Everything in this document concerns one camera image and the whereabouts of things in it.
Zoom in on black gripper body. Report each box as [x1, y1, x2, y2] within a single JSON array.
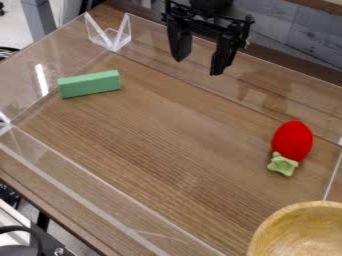
[[161, 0, 255, 48]]

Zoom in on clear acrylic tray enclosure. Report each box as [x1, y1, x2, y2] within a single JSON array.
[[0, 17, 342, 256]]

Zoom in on wooden bowl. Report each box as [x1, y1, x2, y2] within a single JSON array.
[[246, 201, 342, 256]]

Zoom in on green rectangular block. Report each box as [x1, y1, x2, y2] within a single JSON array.
[[57, 70, 121, 98]]

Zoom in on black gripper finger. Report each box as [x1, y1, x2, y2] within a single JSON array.
[[167, 19, 192, 62], [210, 33, 239, 76]]

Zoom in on red plush strawberry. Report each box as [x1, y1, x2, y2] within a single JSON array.
[[267, 120, 312, 177]]

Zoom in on black table leg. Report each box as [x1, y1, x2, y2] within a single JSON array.
[[36, 212, 49, 231]]

